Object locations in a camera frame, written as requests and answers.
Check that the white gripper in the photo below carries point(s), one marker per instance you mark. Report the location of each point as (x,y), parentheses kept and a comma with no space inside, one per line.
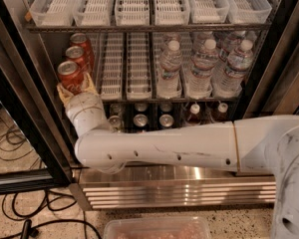
(84,104)

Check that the red coke can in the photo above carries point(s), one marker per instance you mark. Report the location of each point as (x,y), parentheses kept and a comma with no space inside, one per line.
(82,40)
(70,76)
(78,55)

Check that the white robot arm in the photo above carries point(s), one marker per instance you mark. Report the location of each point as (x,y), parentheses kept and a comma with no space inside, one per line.
(266,144)

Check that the silver can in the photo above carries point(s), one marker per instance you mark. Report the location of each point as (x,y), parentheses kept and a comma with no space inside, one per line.
(116,123)
(117,110)

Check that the middle shelf empty tray left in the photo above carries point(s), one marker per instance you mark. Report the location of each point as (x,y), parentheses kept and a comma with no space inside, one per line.
(110,71)

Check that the shelf empty tray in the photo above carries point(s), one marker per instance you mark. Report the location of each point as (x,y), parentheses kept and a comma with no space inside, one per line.
(138,67)
(110,71)

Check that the rear left pepsi can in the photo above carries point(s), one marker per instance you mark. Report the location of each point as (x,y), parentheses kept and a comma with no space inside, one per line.
(141,108)

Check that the pepsi can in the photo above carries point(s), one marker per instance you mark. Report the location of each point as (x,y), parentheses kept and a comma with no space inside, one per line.
(141,108)
(165,108)
(141,122)
(166,121)

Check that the front left pepsi can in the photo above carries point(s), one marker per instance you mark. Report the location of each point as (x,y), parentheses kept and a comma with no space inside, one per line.
(141,122)

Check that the middle shelf empty tray right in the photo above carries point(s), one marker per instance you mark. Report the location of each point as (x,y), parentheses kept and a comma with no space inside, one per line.
(138,67)

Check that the open fridge door left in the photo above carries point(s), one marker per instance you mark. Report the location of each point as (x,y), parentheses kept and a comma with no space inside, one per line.
(36,110)

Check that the rear right pepsi can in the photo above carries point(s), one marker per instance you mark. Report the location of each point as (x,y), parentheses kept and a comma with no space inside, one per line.
(165,108)

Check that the front right pepsi can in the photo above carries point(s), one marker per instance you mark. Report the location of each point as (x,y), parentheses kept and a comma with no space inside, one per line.
(166,121)

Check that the right fridge door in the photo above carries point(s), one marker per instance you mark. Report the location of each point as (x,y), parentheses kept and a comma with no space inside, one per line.
(272,87)

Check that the front left water bottle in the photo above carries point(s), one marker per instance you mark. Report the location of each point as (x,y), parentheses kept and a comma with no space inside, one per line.
(169,65)

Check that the water bottle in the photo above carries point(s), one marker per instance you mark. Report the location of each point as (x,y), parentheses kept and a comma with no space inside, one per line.
(231,41)
(199,39)
(229,74)
(203,59)
(167,37)
(169,65)

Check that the rear left water bottle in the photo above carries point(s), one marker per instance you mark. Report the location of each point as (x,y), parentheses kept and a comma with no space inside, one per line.
(167,37)

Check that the left brown tea bottle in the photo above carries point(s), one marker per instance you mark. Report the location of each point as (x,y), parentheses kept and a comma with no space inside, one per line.
(192,115)

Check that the brown tea bottle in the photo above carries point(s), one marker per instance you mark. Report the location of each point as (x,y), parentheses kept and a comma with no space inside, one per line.
(192,115)
(219,112)

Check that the front middle water bottle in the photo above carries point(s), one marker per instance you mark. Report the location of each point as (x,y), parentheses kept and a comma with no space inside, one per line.
(203,59)

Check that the rear middle water bottle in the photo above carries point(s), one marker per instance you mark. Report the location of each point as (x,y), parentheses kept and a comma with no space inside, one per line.
(199,39)

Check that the right brown tea bottle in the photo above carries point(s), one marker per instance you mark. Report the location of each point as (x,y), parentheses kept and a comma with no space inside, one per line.
(219,112)

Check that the front right water bottle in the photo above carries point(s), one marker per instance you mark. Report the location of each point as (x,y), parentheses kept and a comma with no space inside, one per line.
(229,74)

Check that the rear right water bottle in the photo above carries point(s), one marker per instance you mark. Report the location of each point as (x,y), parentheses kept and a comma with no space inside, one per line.
(231,41)

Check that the clear plastic container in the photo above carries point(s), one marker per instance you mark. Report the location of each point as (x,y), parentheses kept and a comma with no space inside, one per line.
(178,227)

